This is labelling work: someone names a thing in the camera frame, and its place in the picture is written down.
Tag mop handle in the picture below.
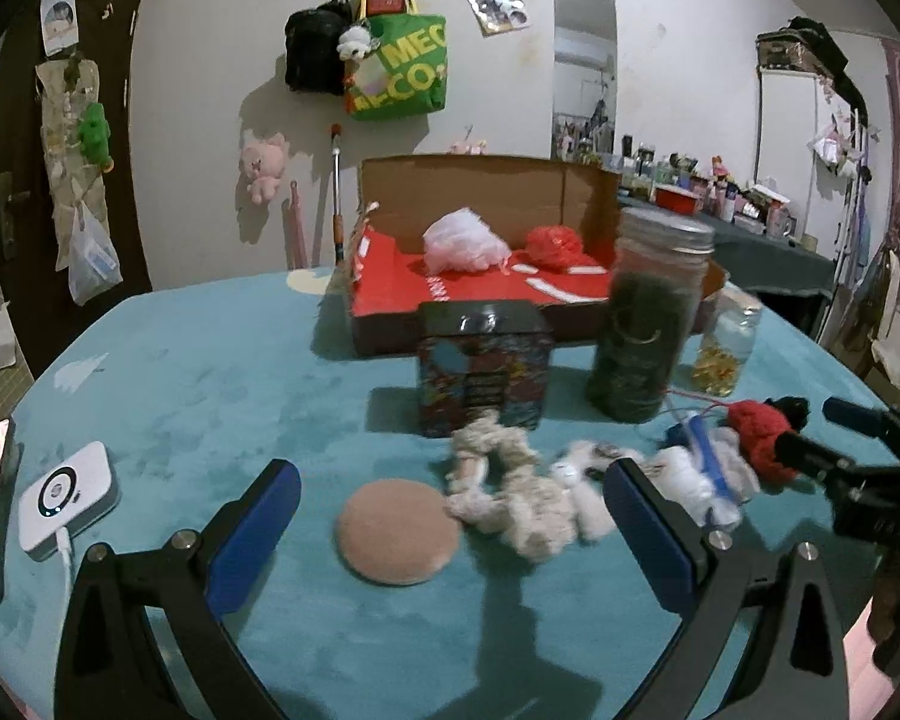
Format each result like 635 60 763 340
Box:
329 122 344 265

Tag cream crochet scrunchie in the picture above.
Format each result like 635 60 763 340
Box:
445 410 578 564

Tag suitcase on wardrobe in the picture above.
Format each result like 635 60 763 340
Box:
756 29 832 78

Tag white mesh bath pouf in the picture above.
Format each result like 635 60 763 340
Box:
422 208 512 275

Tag round tan powder puff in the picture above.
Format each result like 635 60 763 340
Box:
334 478 461 587

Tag colourful square tin box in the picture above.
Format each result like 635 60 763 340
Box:
418 301 553 437

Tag photo collage poster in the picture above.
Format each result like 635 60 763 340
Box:
466 0 530 36

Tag green tote bag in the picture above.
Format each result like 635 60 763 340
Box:
344 0 448 122

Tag portrait photo on door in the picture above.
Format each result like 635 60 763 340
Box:
40 0 79 59

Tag pink fox plush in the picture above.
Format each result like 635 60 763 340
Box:
448 140 487 156

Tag white portable wifi device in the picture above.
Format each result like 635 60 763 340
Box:
17 440 119 561

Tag white cloth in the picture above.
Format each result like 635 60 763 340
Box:
642 445 743 532

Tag red knitted ball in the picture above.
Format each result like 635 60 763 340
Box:
727 400 797 488

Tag black backpack on wall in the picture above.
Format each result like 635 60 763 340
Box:
284 0 354 96

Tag red-lined cardboard box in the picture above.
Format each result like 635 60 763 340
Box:
344 152 732 358

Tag black scrunchie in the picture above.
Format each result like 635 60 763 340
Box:
766 397 809 433

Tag dark glass jar silver lid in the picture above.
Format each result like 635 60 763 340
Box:
585 206 713 424

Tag pink pig plush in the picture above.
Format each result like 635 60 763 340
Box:
240 133 287 206

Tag white wardrobe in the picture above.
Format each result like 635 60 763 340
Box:
756 68 848 259

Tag dark cloth covered table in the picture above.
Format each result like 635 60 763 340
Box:
617 197 836 338

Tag green plush on door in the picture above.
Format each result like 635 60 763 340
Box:
77 103 115 172

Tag white plastic bag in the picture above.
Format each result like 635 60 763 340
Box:
68 202 123 305

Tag small jar yellow capsules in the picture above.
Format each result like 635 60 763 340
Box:
691 284 763 397

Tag red mesh bath pouf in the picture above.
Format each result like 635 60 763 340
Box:
525 226 589 271

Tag white panda plush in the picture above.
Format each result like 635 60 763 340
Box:
338 23 377 64

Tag white fluffy plush toy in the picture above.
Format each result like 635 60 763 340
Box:
549 440 645 543

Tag wall mirror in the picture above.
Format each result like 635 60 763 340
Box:
551 0 617 164

